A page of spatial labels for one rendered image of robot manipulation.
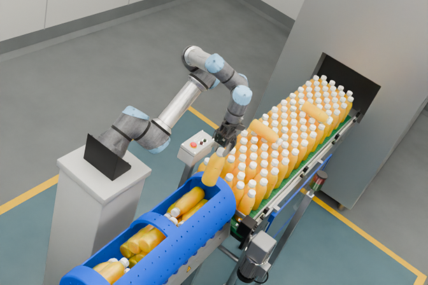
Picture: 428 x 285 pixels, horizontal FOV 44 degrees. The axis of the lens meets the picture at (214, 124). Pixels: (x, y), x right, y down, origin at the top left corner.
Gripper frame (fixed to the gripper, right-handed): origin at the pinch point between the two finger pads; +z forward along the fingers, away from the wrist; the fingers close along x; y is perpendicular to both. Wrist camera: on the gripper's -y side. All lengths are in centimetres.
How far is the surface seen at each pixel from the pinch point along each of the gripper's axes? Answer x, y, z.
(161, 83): -160, -198, 145
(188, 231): 9.7, 25.0, 26.4
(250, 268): 32, -26, 79
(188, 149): -28, -27, 36
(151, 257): 8, 49, 25
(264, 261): 37, -30, 72
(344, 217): 53, -190, 144
